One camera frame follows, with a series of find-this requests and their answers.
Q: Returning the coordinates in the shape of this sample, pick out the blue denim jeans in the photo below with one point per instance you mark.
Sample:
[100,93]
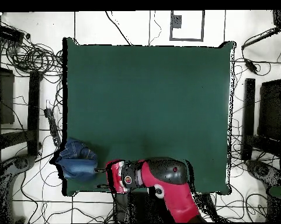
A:
[77,161]

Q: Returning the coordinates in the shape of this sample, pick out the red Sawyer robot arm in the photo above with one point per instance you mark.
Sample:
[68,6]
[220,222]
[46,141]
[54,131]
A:
[177,198]

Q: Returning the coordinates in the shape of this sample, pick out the dark flat panel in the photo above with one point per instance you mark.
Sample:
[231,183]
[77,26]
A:
[5,98]
[271,109]

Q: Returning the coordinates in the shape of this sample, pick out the black power strip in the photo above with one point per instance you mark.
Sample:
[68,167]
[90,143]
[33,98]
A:
[53,127]

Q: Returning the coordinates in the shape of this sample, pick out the black stand beam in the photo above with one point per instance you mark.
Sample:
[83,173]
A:
[248,112]
[34,112]

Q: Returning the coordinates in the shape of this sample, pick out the dark green table cloth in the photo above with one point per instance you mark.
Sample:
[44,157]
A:
[154,93]

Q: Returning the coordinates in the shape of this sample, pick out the black electronics box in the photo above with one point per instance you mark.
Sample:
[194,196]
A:
[8,33]

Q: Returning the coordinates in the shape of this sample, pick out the small grey box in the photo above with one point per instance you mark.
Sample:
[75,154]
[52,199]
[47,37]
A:
[176,21]

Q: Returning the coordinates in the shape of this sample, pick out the black power adapter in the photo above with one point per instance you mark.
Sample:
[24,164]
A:
[250,66]

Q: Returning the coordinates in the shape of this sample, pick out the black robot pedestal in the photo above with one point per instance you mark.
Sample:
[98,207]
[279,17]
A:
[140,210]

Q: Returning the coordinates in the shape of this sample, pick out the grey rectangular frame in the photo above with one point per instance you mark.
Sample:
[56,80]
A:
[202,25]

